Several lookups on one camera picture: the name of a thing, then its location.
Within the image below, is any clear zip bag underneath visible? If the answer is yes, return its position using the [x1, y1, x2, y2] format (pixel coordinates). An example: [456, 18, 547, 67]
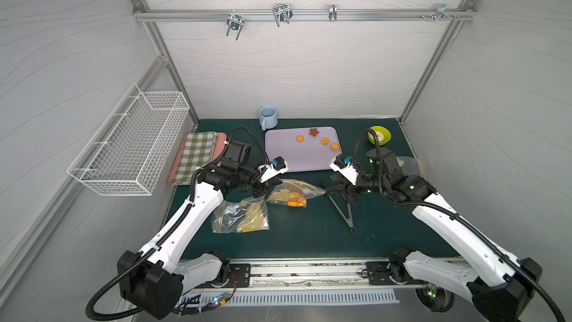
[266, 179, 326, 208]

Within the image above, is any lavender plastic tray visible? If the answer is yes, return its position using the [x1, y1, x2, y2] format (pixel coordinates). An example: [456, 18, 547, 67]
[265, 126, 342, 172]

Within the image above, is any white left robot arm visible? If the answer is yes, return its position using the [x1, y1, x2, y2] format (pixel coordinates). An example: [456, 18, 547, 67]
[85, 136, 289, 321]

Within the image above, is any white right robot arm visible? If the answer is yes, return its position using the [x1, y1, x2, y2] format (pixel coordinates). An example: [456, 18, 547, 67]
[330, 144, 565, 321]

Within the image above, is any clear zip bag with duck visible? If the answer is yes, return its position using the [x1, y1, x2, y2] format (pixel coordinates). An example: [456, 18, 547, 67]
[211, 197, 270, 234]

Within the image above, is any green plastic bowl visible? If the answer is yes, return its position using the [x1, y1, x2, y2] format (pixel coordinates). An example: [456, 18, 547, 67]
[370, 126, 392, 146]

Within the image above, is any pink tray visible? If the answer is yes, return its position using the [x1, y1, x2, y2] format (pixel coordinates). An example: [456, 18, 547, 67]
[167, 132, 228, 186]

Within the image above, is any light blue ceramic mug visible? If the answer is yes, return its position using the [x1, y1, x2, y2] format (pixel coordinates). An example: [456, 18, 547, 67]
[259, 106, 278, 131]

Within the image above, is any brown star cookie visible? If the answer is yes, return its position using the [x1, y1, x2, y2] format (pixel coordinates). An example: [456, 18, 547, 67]
[309, 128, 320, 137]

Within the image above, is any white vent strip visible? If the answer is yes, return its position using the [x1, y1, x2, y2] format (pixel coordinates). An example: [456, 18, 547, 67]
[178, 289, 400, 308]

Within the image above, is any metal hook clamp left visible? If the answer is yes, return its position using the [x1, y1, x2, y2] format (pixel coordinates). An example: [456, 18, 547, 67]
[226, 13, 244, 40]

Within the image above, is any metal hook clamp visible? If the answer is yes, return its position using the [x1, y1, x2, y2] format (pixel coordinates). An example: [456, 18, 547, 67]
[226, 13, 244, 40]
[419, 4, 460, 22]
[272, 4, 293, 27]

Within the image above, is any metal hook small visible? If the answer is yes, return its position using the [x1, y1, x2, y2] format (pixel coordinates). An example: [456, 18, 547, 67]
[329, 4, 338, 22]

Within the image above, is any metal hook clamp middle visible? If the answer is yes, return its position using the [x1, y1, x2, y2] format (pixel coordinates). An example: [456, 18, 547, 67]
[272, 4, 293, 27]

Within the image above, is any metal hook clamp right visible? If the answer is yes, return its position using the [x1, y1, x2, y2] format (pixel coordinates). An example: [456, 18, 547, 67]
[419, 4, 460, 22]

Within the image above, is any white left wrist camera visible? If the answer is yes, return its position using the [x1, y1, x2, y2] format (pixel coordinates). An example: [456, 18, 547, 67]
[258, 157, 289, 183]

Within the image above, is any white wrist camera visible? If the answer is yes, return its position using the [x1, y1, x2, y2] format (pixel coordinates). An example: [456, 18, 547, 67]
[258, 157, 289, 183]
[329, 154, 359, 186]

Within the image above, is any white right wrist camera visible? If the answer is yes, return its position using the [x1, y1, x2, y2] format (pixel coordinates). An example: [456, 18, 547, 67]
[329, 154, 359, 186]

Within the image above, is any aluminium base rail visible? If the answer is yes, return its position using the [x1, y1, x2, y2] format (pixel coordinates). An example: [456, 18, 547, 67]
[124, 256, 492, 291]

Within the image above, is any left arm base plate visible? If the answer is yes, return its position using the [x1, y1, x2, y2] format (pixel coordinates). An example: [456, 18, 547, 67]
[198, 263, 251, 289]

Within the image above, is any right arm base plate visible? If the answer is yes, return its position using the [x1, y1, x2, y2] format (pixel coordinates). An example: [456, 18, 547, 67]
[360, 261, 426, 286]

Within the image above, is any white wire basket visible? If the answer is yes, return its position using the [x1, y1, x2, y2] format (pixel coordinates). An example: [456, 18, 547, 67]
[67, 83, 189, 197]

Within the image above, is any aluminium top rail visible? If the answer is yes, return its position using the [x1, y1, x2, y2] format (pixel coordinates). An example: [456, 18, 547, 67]
[134, 7, 478, 22]

